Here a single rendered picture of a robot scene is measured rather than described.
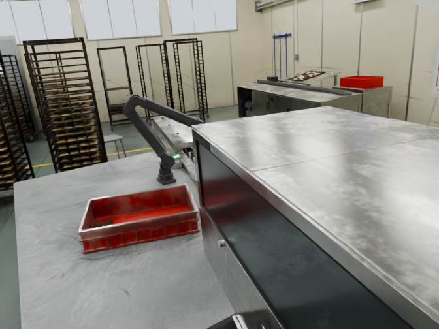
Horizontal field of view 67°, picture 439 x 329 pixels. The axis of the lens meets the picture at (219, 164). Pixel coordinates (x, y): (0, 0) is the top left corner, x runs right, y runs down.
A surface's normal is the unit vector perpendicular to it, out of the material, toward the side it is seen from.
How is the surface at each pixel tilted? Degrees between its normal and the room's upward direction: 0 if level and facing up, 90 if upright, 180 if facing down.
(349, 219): 0
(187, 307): 0
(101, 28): 90
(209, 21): 90
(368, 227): 0
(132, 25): 90
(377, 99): 90
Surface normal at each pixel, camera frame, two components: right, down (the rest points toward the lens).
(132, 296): -0.08, -0.94
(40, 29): 0.31, 0.29
